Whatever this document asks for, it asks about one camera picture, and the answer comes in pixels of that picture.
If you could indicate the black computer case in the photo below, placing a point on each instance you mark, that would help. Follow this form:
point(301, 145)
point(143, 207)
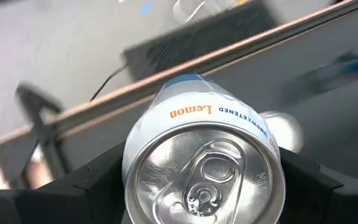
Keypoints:
point(197, 40)

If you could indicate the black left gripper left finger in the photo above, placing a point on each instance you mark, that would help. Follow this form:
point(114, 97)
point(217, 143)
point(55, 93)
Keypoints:
point(89, 199)

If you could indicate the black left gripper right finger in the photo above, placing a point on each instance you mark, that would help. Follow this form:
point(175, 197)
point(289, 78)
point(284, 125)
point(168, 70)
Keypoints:
point(306, 196)

